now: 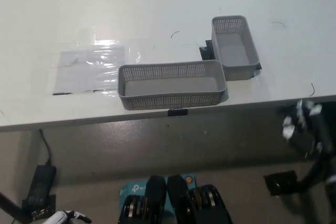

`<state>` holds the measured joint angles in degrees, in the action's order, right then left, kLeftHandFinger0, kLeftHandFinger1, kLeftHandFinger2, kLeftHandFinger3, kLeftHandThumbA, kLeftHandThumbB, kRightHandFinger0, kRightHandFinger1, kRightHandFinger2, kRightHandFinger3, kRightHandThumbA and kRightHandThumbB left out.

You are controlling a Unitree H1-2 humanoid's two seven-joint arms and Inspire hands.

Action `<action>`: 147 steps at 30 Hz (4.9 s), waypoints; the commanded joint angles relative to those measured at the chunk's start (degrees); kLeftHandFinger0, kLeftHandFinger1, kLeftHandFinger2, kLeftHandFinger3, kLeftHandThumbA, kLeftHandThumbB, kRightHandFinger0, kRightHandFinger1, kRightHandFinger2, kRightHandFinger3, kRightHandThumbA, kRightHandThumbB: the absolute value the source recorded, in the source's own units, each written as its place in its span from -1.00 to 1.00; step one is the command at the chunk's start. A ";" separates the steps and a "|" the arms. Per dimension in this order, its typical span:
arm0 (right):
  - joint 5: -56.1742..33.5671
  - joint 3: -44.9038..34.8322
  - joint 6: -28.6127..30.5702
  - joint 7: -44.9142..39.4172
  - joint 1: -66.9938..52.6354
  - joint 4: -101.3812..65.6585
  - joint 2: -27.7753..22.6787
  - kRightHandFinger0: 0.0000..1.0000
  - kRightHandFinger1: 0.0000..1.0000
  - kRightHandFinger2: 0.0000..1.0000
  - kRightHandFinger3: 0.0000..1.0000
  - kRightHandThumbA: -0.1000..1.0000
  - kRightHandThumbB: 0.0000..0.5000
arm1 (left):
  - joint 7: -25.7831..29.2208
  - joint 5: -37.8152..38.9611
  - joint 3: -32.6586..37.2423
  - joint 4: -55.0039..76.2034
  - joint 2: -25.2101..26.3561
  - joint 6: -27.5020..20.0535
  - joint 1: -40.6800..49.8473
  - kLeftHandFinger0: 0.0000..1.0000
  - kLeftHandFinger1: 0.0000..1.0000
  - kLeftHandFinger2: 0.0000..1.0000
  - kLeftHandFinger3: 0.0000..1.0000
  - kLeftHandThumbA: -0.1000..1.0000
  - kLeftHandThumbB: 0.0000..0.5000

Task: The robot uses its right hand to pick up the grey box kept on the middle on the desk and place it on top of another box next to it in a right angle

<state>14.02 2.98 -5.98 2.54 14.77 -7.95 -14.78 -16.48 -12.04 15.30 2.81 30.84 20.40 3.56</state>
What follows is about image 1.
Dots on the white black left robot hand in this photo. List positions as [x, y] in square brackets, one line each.
[61, 216]

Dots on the thin black tape strip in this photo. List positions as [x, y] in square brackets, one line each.
[61, 93]

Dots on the small black tape piece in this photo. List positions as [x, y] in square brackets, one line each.
[178, 112]

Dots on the large black tape patch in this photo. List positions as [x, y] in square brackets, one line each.
[207, 52]

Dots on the black power adapter brick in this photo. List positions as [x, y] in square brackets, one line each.
[40, 182]

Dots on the long grey perforated plastic basket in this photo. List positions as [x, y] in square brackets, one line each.
[170, 103]

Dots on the small grey perforated plastic basket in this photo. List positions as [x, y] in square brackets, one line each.
[233, 51]

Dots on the clear plastic sheet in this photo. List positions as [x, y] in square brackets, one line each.
[86, 72]

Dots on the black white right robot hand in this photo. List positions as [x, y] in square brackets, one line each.
[302, 140]

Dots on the teal tp-link box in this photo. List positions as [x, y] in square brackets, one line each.
[135, 188]

